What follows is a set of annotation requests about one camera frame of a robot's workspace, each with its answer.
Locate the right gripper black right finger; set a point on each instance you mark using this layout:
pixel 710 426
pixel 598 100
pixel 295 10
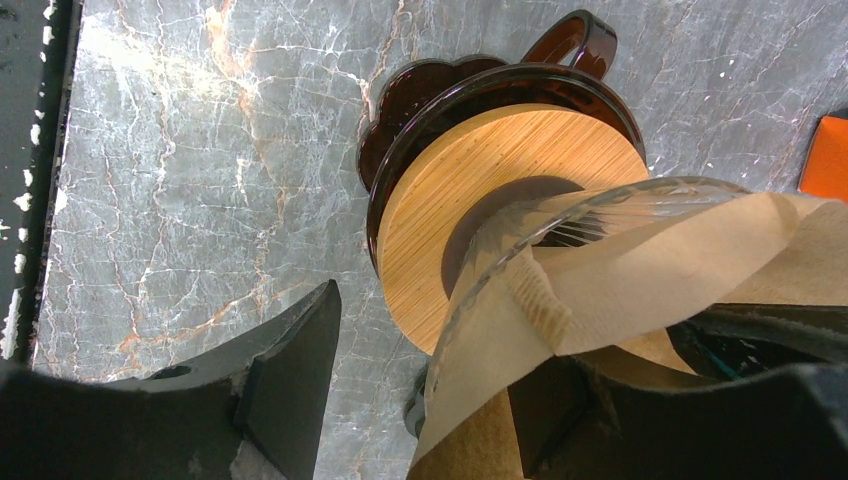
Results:
pixel 612 416

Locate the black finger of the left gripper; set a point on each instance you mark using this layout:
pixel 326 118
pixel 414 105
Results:
pixel 732 341

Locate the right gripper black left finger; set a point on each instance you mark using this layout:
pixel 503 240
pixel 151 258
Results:
pixel 267 388

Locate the brown paper coffee filter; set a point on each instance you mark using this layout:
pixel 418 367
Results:
pixel 761 248

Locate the clear glass dripper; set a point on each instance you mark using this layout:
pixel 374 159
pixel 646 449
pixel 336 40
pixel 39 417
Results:
pixel 530 232

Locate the orange coffee filter box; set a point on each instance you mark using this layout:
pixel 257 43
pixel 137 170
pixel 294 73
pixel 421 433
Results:
pixel 825 170

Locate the brown glass dripper cup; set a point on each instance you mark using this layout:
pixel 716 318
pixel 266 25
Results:
pixel 565 67

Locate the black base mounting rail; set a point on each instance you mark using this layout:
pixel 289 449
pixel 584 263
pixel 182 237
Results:
pixel 38 46

